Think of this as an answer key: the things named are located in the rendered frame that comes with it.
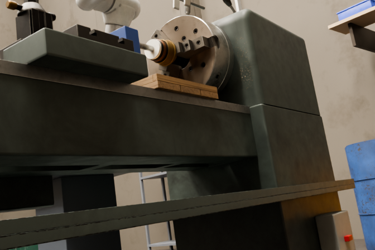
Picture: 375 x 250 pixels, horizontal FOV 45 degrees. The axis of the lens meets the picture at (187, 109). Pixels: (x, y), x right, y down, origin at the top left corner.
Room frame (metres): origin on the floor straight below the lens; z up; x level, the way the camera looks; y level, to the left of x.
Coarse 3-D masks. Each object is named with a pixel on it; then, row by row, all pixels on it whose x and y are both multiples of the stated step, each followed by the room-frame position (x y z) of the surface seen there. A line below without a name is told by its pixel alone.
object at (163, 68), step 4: (172, 64) 1.53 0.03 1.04; (160, 68) 1.52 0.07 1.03; (164, 68) 1.51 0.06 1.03; (168, 68) 1.51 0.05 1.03; (172, 68) 1.53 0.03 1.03; (176, 68) 1.55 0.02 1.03; (180, 68) 1.57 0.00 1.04; (164, 72) 1.54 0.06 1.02; (168, 72) 1.53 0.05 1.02; (172, 72) 1.54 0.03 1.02; (176, 72) 1.56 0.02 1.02; (180, 72) 1.58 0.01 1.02; (172, 76) 1.55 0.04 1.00; (176, 76) 1.57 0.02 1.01
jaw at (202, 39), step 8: (192, 40) 1.49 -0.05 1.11; (200, 40) 1.47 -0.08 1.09; (208, 40) 1.49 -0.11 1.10; (216, 40) 1.51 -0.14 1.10; (176, 48) 1.48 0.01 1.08; (184, 48) 1.48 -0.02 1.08; (192, 48) 1.48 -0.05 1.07; (200, 48) 1.48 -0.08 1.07; (208, 48) 1.49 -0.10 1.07; (184, 56) 1.52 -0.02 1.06; (192, 56) 1.54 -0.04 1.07
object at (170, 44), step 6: (162, 42) 1.44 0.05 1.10; (168, 42) 1.46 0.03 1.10; (162, 48) 1.43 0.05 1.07; (168, 48) 1.45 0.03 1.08; (174, 48) 1.48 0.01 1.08; (162, 54) 1.44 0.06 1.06; (168, 54) 1.46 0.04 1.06; (174, 54) 1.48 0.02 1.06; (156, 60) 1.46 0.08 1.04; (162, 60) 1.47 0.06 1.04; (168, 60) 1.48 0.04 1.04; (174, 60) 1.52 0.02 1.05
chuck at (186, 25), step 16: (192, 16) 1.52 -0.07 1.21; (176, 32) 1.57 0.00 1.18; (192, 32) 1.53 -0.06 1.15; (208, 32) 1.49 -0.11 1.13; (224, 48) 1.53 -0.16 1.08; (176, 64) 1.63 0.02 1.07; (192, 64) 1.54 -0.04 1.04; (208, 64) 1.50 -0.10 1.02; (224, 64) 1.54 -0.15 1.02; (192, 80) 1.55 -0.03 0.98; (208, 80) 1.52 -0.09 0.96
